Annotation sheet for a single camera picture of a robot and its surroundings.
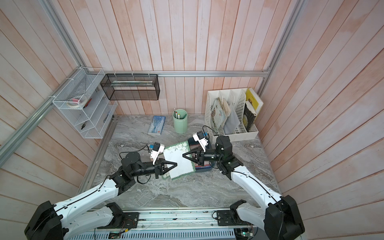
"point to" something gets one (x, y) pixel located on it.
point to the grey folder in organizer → (232, 122)
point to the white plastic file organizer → (228, 113)
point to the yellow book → (253, 101)
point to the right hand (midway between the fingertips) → (184, 156)
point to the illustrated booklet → (218, 112)
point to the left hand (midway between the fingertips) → (175, 167)
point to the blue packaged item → (157, 125)
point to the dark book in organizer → (249, 115)
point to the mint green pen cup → (180, 116)
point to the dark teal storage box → (207, 166)
